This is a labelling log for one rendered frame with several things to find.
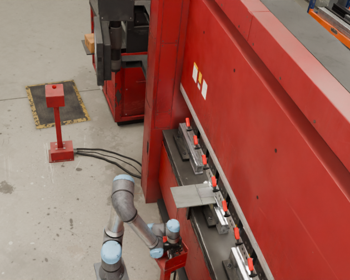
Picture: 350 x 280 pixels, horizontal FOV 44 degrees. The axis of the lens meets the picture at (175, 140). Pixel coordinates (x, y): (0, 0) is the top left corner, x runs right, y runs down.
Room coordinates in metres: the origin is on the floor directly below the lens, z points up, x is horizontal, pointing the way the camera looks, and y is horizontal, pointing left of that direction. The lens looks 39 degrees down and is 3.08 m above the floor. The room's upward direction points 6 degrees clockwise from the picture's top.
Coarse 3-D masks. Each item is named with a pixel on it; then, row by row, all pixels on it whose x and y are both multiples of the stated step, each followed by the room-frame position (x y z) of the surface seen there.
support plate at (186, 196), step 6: (180, 186) 2.06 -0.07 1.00; (186, 186) 2.07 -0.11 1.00; (192, 186) 2.08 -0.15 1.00; (198, 186) 2.08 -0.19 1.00; (204, 186) 2.09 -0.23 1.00; (174, 192) 2.00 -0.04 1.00; (180, 192) 2.01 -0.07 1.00; (186, 192) 2.01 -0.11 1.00; (192, 192) 2.02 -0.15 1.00; (174, 198) 1.95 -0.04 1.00; (180, 198) 1.95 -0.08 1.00; (186, 198) 1.96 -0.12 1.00; (192, 198) 1.97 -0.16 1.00; (198, 198) 1.97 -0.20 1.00; (204, 198) 1.98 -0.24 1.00; (210, 198) 1.98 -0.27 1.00; (180, 204) 1.90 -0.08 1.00; (186, 204) 1.91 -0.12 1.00; (192, 204) 1.91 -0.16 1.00; (198, 204) 1.92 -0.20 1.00; (204, 204) 1.93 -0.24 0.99
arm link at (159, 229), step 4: (148, 224) 1.67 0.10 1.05; (152, 224) 1.67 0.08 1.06; (156, 224) 1.67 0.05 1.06; (160, 224) 1.67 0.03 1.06; (164, 224) 1.67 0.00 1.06; (152, 228) 1.64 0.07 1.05; (156, 228) 1.64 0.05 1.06; (160, 228) 1.65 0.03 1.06; (164, 228) 1.65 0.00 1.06; (156, 232) 1.61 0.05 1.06; (160, 232) 1.62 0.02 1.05; (164, 232) 1.63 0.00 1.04
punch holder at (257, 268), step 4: (256, 260) 1.36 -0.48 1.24; (256, 264) 1.35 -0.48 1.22; (260, 264) 1.33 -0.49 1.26; (256, 268) 1.34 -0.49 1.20; (260, 268) 1.32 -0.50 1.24; (256, 272) 1.33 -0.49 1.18; (260, 272) 1.31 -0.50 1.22; (264, 272) 1.28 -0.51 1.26; (256, 276) 1.32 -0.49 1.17; (260, 276) 1.30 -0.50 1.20; (264, 276) 1.27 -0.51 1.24
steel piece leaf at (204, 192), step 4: (200, 188) 2.06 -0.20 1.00; (204, 188) 2.07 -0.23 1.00; (208, 188) 2.07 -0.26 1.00; (212, 188) 2.07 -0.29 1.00; (200, 192) 2.03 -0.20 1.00; (204, 192) 2.03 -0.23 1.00; (208, 192) 2.03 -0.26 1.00; (212, 192) 2.04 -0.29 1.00; (200, 196) 1.98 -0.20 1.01; (204, 196) 2.00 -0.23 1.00; (208, 196) 2.00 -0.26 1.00; (212, 196) 2.00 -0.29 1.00
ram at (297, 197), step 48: (192, 0) 2.78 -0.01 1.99; (192, 48) 2.67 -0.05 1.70; (240, 48) 2.03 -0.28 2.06; (192, 96) 2.56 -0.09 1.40; (240, 96) 1.89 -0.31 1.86; (288, 96) 1.63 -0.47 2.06; (240, 144) 1.78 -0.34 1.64; (288, 144) 1.41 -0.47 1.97; (240, 192) 1.67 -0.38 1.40; (288, 192) 1.32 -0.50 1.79; (336, 192) 1.09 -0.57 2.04; (288, 240) 1.21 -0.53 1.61; (336, 240) 1.01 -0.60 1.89
